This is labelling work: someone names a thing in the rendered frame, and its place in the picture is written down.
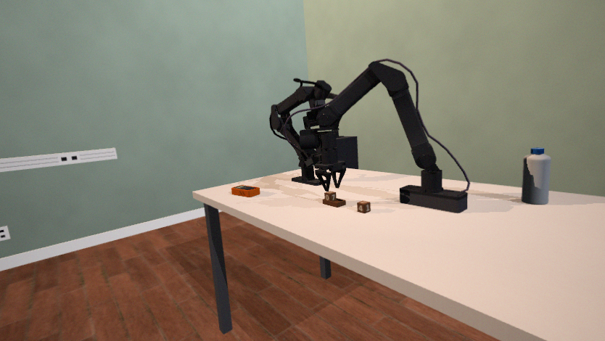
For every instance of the brown rectangular tray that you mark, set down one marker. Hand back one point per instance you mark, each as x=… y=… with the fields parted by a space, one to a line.
x=336 y=204

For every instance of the orange digital multimeter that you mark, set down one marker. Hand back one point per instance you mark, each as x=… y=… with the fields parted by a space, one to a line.
x=245 y=191

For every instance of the brown number cube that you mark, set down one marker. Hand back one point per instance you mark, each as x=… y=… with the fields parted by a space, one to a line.
x=331 y=196
x=364 y=207

